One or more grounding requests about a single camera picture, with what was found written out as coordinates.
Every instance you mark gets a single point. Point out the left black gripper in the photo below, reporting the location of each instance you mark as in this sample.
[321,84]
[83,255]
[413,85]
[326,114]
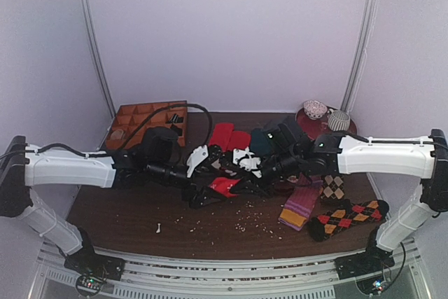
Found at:
[196,200]

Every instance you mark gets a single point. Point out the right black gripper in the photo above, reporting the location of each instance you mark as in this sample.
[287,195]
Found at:
[250,177]

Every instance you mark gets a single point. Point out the red sock with white cuff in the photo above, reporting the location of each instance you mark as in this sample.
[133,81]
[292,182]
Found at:
[223,185]

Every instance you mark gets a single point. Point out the orange wooden compartment tray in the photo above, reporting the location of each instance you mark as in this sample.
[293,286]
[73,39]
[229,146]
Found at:
[130,116]

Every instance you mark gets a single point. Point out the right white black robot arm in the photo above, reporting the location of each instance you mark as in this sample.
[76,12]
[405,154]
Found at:
[343,153]

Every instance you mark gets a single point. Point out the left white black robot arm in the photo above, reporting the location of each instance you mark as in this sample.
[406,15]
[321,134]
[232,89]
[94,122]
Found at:
[24,166]

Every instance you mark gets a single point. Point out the red sock white trim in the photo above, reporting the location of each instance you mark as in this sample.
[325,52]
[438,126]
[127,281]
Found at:
[239,140]

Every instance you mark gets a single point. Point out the dark teal reindeer sock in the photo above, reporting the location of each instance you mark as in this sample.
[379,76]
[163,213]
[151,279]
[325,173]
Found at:
[261,144]

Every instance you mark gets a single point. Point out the beige striped sock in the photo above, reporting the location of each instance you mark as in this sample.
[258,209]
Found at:
[284,188]

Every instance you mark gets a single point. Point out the red sock beige cuff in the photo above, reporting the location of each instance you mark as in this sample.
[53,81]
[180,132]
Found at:
[221,135]

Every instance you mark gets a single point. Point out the purple striped sock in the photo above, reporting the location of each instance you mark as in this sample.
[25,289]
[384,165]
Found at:
[298,207]

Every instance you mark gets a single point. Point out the black binder clips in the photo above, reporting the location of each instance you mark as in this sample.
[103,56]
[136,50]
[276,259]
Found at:
[175,119]

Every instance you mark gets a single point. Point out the dark red round plate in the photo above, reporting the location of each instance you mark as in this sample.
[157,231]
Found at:
[314,128]

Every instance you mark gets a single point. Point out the tan argyle sock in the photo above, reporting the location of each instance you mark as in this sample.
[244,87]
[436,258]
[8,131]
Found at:
[332,189]

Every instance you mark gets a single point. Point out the patterned pink bowl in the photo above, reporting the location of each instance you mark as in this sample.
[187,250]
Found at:
[314,109]

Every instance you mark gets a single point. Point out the striped grey cup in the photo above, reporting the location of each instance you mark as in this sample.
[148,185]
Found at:
[338,121]

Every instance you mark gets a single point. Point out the black orange argyle sock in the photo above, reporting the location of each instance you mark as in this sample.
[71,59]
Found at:
[348,215]

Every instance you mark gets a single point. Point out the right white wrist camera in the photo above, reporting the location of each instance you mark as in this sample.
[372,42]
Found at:
[247,161]

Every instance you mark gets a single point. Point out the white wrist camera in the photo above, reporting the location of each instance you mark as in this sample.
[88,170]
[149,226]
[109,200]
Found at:
[247,161]
[199,155]

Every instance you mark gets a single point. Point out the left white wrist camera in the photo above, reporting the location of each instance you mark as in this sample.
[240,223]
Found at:
[199,155]

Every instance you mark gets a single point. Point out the metal base rail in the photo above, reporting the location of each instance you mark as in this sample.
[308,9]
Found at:
[158,277]

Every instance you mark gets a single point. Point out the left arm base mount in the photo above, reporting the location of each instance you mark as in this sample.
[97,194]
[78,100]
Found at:
[94,270]

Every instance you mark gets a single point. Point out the right aluminium frame post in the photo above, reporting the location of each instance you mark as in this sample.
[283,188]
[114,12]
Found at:
[360,55]

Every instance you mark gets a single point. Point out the aluminium frame post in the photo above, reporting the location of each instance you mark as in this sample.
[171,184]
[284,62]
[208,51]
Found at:
[360,55]
[96,56]

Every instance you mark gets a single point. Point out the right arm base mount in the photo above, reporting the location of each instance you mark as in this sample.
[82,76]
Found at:
[368,268]

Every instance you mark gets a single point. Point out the left aluminium frame post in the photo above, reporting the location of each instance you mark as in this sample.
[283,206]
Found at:
[96,56]

